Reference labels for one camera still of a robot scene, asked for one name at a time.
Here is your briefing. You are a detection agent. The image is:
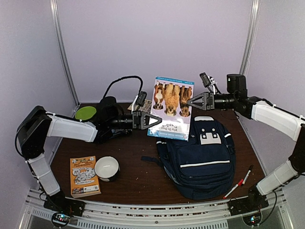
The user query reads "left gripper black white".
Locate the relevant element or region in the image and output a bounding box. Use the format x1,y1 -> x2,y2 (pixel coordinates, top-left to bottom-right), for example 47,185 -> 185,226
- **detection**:
107,110 -> 162,130

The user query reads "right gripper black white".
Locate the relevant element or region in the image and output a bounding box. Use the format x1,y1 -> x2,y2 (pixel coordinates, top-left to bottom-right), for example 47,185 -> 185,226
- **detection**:
187,91 -> 237,111

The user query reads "yellow picture-grid book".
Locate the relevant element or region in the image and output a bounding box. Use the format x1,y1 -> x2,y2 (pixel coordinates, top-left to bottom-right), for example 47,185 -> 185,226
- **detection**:
134,99 -> 152,113

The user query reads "dog picture book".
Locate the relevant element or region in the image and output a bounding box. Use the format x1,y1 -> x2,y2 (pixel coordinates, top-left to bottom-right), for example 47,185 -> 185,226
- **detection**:
147,77 -> 194,141

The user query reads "white black bowl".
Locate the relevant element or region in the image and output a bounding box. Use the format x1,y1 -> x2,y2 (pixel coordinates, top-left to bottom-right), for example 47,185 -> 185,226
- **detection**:
94,156 -> 121,182

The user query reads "navy blue student backpack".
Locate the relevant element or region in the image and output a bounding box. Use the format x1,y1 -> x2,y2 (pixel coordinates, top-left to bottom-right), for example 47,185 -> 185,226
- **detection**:
141,116 -> 236,200

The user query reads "orange cartoon paperback book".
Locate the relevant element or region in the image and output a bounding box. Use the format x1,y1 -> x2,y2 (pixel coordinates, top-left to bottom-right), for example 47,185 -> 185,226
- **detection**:
70,156 -> 101,198

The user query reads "dark blue cover book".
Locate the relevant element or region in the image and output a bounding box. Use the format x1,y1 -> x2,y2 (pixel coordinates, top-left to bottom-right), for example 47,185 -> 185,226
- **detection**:
94,129 -> 132,144

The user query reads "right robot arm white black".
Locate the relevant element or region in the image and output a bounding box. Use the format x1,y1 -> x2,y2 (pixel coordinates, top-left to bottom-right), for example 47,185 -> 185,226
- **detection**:
187,74 -> 305,211

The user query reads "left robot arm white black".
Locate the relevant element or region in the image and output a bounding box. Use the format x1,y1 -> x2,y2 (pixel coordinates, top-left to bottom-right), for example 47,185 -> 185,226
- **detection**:
14,94 -> 162,212

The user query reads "green plate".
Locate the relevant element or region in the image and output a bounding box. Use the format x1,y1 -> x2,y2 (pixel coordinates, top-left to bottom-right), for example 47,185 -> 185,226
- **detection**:
74,106 -> 97,121

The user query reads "black white marker pen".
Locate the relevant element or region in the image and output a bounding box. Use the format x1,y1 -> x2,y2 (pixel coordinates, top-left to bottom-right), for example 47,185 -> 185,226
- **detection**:
241,165 -> 254,186

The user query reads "red white marker pen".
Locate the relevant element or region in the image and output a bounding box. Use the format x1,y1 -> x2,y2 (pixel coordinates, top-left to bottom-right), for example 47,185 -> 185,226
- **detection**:
223,179 -> 244,199

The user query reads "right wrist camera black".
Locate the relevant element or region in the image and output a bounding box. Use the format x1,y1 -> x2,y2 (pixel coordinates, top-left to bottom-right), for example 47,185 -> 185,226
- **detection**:
199,73 -> 211,87

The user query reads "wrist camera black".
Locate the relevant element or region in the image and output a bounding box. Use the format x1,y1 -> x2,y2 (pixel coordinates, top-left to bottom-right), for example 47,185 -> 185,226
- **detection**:
136,91 -> 147,106
199,73 -> 211,87

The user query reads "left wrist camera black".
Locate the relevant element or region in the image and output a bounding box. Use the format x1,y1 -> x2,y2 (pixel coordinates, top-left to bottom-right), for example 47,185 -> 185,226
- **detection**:
136,91 -> 147,106

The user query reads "right aluminium corner post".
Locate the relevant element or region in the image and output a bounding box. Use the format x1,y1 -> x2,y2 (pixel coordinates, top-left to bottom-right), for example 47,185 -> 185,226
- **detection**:
239,0 -> 261,75

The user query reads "aluminium corner post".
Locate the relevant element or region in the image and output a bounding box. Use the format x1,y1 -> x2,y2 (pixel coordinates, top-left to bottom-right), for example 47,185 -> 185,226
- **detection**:
50,0 -> 80,106
239,0 -> 261,75

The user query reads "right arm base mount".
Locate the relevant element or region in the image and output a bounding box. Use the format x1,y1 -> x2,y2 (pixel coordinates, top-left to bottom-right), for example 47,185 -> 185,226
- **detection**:
228,186 -> 269,227

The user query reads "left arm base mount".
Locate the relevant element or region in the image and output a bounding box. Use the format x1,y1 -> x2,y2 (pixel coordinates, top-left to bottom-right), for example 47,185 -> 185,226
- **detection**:
43,192 -> 85,229

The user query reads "aluminium front rail frame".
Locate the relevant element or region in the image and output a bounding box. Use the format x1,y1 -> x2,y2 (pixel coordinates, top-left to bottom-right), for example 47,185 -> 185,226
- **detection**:
19,187 -> 294,229

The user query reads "left aluminium corner post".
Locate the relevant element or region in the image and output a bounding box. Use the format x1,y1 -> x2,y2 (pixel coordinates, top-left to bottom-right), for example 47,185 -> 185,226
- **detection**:
50,0 -> 80,106

